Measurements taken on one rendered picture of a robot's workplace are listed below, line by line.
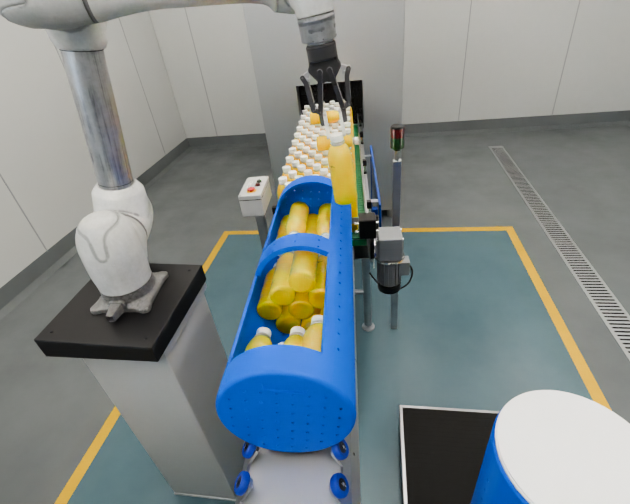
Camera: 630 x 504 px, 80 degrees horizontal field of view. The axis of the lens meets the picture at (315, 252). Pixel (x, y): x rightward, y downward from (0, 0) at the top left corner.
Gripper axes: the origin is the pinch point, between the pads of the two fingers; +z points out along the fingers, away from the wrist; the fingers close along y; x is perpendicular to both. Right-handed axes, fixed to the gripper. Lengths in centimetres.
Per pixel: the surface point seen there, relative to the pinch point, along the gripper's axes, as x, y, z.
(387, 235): 38, 11, 64
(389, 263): 33, 11, 76
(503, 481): -71, 26, 49
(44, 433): -11, -180, 131
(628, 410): 8, 113, 160
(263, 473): -67, -22, 53
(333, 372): -60, -3, 28
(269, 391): -64, -15, 28
